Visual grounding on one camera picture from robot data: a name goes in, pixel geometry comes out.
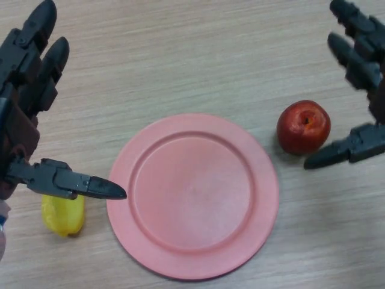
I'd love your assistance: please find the red apple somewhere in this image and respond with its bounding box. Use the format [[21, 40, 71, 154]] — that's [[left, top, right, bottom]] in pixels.
[[276, 100, 331, 155]]

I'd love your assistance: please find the yellow starfruit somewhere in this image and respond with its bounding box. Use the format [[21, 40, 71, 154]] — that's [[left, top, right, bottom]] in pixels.
[[41, 194, 85, 238]]

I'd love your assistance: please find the pink round plate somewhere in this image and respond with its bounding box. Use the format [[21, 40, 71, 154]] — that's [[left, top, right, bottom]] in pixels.
[[106, 113, 280, 281]]

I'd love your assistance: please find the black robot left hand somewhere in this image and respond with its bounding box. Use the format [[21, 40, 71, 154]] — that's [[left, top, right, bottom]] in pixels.
[[0, 0, 127, 201]]

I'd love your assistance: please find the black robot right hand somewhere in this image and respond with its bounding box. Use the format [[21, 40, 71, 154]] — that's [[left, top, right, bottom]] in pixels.
[[303, 0, 385, 170]]

